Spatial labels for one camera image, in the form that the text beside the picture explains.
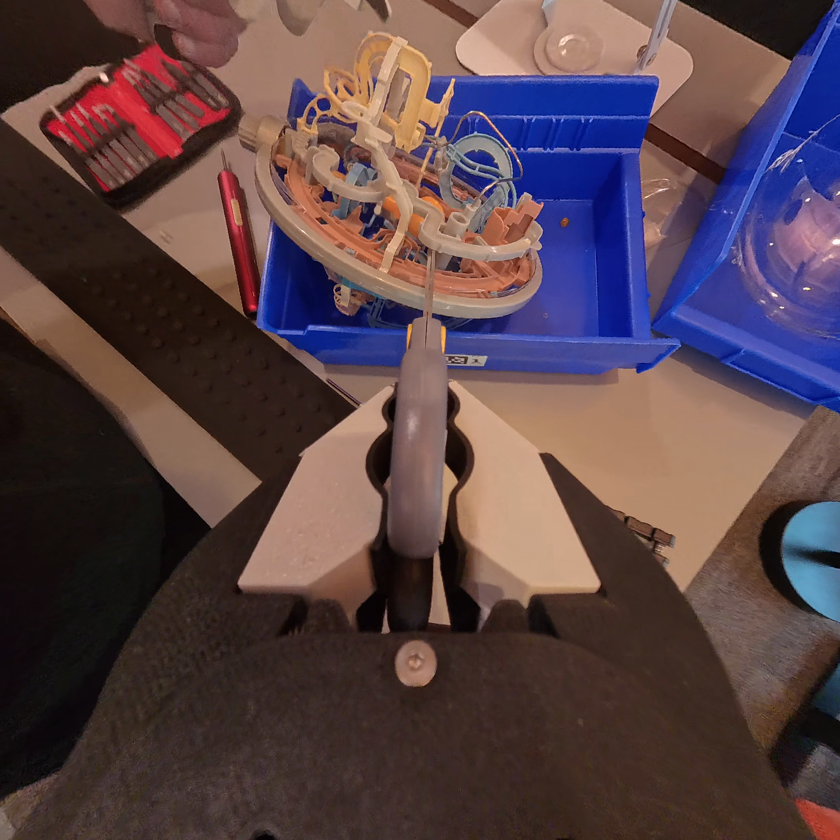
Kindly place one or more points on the black hand grip exerciser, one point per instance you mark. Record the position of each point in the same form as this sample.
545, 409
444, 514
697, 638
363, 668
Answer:
649, 538

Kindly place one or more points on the red black tool kit case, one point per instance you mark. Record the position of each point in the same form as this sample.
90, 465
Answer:
131, 124

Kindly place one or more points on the red pen screwdriver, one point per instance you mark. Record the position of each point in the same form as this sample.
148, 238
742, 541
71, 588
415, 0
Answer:
239, 243

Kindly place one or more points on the black dotted wrist rest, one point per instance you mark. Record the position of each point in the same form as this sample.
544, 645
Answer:
131, 295

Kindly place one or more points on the person's left hand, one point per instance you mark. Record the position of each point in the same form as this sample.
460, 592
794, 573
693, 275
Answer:
197, 26

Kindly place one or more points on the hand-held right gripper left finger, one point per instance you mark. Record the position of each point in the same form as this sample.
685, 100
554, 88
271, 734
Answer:
308, 525

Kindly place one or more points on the person's left forearm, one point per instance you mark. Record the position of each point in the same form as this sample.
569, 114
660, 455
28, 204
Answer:
46, 52

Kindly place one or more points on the person's black clothing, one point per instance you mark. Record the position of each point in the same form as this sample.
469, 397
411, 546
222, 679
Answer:
79, 525

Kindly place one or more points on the large blue plastic bin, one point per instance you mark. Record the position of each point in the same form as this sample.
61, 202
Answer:
715, 262

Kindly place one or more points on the plastic ball maze puzzle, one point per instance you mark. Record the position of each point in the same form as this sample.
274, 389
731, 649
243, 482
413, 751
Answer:
394, 197

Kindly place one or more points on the clear plastic dome half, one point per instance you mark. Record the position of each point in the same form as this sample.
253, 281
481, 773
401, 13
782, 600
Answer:
794, 243

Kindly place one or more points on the small blue plastic bin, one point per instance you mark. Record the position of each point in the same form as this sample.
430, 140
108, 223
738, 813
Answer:
590, 295

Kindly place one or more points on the clear plastic shell piece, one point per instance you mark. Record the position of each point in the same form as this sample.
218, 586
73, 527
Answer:
651, 216

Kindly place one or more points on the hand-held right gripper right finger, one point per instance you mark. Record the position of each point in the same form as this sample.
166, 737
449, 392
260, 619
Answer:
525, 525

